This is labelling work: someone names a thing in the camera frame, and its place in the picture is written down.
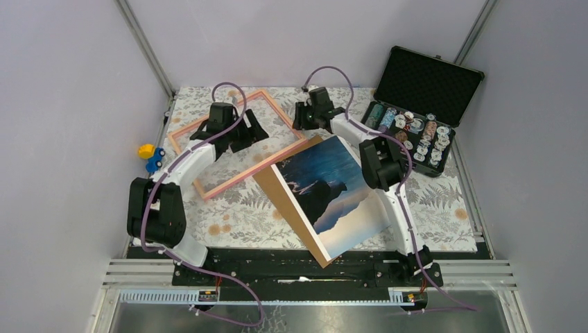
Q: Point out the blue seascape photo print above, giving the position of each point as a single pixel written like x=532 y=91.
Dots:
x=330 y=193

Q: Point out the brown cardboard backing board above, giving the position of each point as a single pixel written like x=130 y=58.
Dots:
x=268 y=180

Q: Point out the yellow and blue toy car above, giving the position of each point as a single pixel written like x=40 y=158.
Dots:
x=152 y=155

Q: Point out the green poker chip stack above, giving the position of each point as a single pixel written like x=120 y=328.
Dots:
x=374 y=116

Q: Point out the blue poker chip stack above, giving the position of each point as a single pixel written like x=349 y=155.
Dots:
x=387 y=119

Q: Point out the pink poker chip stack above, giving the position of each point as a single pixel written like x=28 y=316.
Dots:
x=429 y=130

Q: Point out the left aluminium corner post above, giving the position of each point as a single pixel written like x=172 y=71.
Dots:
x=145 y=47

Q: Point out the black poker chip case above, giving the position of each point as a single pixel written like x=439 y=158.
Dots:
x=423 y=88

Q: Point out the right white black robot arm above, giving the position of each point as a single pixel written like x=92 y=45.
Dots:
x=383 y=168

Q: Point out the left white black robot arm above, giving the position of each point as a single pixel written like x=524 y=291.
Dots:
x=156 y=214

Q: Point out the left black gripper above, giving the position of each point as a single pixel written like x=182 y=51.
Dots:
x=256 y=132

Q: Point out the brown poker chip stack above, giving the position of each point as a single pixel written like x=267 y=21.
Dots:
x=401 y=136

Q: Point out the right aluminium corner post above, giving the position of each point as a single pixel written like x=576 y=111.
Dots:
x=475 y=31

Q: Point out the pink wooden picture frame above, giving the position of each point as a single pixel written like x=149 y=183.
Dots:
x=275 y=158

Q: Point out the white slotted cable duct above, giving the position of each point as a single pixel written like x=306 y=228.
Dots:
x=169 y=297

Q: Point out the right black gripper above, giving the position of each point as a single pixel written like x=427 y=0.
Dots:
x=299 y=122

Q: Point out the aluminium corner post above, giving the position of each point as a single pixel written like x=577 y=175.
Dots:
x=145 y=47
x=475 y=31

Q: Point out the floral patterned table mat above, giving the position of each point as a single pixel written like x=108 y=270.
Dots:
x=242 y=216

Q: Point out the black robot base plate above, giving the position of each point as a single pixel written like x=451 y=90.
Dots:
x=294 y=275

